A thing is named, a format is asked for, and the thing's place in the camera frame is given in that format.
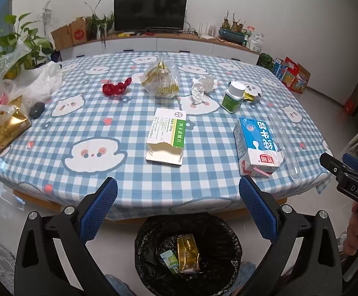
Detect yellow white snack wrapper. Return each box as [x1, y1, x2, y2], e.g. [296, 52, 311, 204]
[235, 80, 263, 101]

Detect white green medicine box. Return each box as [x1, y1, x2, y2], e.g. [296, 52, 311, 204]
[145, 108, 186, 166]

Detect red mesh net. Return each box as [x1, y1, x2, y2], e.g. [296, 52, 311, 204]
[102, 77, 132, 96]

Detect black-bagged trash bin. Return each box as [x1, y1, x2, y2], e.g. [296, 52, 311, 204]
[135, 213, 242, 295]

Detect person's right hand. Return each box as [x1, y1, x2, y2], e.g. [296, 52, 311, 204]
[343, 202, 358, 256]

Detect clear plastic tube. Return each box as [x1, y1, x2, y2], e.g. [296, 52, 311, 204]
[268, 111, 301, 185]

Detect blue white milk carton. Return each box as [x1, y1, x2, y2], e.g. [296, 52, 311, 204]
[233, 117, 284, 177]

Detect colourful boxes on floor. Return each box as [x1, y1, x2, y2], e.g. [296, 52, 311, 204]
[273, 57, 310, 94]

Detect gold wrapper in bin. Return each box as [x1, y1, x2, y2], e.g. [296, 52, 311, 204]
[177, 234, 200, 274]

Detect small green box in bin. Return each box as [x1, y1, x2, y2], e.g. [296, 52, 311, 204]
[160, 250, 180, 274]

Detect green white pill bottle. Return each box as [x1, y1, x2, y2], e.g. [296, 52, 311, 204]
[221, 81, 245, 114]

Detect gold foil snack bag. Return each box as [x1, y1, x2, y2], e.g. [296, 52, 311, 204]
[0, 95, 32, 154]

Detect white spray bottle bag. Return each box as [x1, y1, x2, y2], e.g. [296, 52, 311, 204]
[246, 26, 264, 53]

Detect dark grey computer mouse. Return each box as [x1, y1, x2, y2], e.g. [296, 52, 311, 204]
[29, 102, 45, 119]

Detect crumpled white tissue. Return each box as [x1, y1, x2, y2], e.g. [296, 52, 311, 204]
[191, 75, 218, 105]

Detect blue checkered tablecloth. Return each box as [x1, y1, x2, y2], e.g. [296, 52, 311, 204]
[0, 52, 331, 220]

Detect blue bonsai planter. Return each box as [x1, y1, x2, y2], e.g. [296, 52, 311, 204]
[218, 12, 248, 46]

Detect white plastic bag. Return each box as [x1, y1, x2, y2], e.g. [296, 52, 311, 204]
[8, 61, 63, 108]

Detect clear bag gold ribbon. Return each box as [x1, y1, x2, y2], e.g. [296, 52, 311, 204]
[140, 54, 180, 99]

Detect green pothos plant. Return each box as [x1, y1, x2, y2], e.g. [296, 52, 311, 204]
[0, 13, 53, 79]

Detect white tv cabinet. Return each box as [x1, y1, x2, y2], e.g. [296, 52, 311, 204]
[60, 34, 259, 65]

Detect brown cardboard box red flower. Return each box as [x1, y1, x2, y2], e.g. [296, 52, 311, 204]
[51, 18, 87, 51]

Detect green potted plant by tv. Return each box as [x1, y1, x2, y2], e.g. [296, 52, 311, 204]
[85, 0, 115, 43]

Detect black television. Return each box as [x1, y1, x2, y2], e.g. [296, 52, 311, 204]
[113, 0, 187, 31]

